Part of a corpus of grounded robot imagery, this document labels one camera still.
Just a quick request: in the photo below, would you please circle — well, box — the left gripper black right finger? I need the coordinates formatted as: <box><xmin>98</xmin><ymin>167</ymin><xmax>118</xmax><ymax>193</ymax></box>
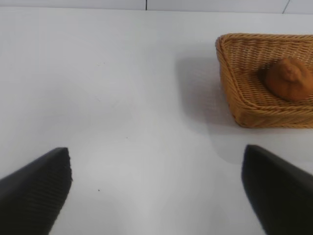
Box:
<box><xmin>241</xmin><ymin>144</ymin><xmax>313</xmax><ymax>235</ymax></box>

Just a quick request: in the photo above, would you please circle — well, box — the woven wicker basket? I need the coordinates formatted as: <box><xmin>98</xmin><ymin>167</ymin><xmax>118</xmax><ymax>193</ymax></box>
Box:
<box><xmin>215</xmin><ymin>33</ymin><xmax>313</xmax><ymax>129</ymax></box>

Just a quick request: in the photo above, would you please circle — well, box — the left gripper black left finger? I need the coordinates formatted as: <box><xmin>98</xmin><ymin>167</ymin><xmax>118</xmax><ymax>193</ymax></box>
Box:
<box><xmin>0</xmin><ymin>146</ymin><xmax>74</xmax><ymax>235</ymax></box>

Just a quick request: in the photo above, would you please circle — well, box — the lumpy orange fruit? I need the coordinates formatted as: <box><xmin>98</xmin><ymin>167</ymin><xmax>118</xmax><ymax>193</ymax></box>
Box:
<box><xmin>258</xmin><ymin>57</ymin><xmax>313</xmax><ymax>102</ymax></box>

